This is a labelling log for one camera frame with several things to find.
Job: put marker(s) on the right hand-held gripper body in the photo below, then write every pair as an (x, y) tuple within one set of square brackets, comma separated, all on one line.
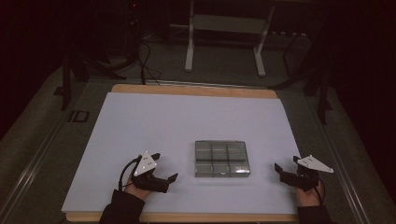
[(306, 175)]

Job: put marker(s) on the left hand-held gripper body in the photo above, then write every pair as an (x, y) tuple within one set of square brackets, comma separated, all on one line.
[(145, 165)]

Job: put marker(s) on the person's right hand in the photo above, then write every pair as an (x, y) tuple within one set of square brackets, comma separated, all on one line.
[(308, 197)]

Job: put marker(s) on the person's left hand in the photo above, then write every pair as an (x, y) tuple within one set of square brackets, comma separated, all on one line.
[(137, 190)]

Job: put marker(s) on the white table mat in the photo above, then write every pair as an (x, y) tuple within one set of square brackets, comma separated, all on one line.
[(186, 121)]

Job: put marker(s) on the clear plastic compartment box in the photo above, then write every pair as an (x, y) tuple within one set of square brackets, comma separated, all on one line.
[(221, 158)]

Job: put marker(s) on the black metal stand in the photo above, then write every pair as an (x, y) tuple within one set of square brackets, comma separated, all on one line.
[(67, 81), (322, 93)]

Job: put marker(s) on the wooden table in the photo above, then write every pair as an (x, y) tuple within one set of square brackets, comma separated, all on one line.
[(193, 90)]

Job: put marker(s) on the white metal stand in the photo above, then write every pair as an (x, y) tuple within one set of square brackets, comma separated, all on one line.
[(224, 23)]

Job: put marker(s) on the black rectangular floor frame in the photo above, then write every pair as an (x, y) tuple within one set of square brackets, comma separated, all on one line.
[(78, 116)]

